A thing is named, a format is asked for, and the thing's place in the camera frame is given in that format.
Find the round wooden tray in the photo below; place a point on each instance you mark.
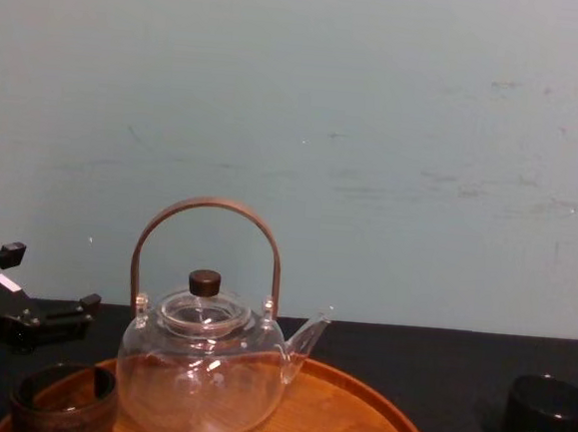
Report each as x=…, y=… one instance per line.
x=333, y=419

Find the dark glass cup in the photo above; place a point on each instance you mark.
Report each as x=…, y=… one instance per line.
x=543, y=426
x=62, y=421

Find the glass lid with dark knob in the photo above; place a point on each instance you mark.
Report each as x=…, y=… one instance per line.
x=204, y=282

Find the black table cloth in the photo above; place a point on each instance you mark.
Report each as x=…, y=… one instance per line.
x=408, y=355

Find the plain pale wall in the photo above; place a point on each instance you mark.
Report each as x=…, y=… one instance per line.
x=375, y=133

